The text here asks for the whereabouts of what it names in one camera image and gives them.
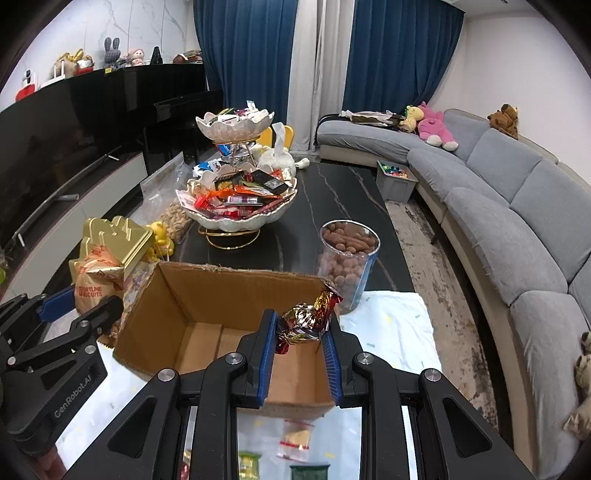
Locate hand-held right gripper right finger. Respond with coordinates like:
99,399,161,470
322,318,536,480

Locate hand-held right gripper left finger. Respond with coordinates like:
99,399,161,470
62,309,281,480

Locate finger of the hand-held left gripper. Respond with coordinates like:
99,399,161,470
7,295,125,370
0,286,77,356

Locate shiny foil candy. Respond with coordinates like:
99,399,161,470
276,286,343,355

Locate brown cardboard box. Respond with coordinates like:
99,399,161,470
112,261,342,421

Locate orange biscuit bag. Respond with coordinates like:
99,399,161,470
69,247,125,315

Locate white confetti print mat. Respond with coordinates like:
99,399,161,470
58,291,441,480

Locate gold-lid candy jar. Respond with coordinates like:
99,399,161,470
79,216,158,337

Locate small red-striped zip bag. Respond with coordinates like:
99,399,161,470
276,419,317,462

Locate clear jar of chocolate balls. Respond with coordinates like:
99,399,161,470
316,220,380,315

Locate yellow toy figure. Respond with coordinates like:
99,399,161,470
147,222,176,257

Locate yellow-green packet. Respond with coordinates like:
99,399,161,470
238,452,262,480

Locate green tin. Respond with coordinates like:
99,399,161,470
290,464,329,480

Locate clear bag of nuts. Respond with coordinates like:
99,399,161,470
141,154,195,243

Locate grey television cabinet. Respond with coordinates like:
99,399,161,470
0,150,148,305

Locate two-tier shell snack stand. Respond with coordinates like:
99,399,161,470
178,107,298,250

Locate worn patterned rug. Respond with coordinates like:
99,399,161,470
383,198,490,416

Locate black television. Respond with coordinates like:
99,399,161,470
0,76,144,241

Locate grey storage bin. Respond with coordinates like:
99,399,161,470
375,160,419,203

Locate white plush tissue cover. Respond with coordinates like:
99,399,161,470
257,122,310,178

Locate black piano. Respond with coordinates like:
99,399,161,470
111,62,225,167

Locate grey sofa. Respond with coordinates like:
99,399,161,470
315,108,591,467

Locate gold gift items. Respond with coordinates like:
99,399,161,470
54,48,95,78

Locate beige plush toy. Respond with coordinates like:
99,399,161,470
563,332,591,435

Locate clothes pile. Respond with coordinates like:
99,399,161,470
339,110,407,129

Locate grey bunny plush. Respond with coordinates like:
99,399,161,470
102,37,123,70

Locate yellow plush toy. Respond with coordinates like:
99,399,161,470
399,105,424,132

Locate pink plush toy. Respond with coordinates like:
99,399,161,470
417,102,459,151

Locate blue curtain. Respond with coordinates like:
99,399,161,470
342,0,465,116
193,0,296,139

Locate white sheer curtain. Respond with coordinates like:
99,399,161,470
286,0,358,153

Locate brown plush toy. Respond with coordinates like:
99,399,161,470
489,104,520,139

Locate white camera robot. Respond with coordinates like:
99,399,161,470
16,70,40,101

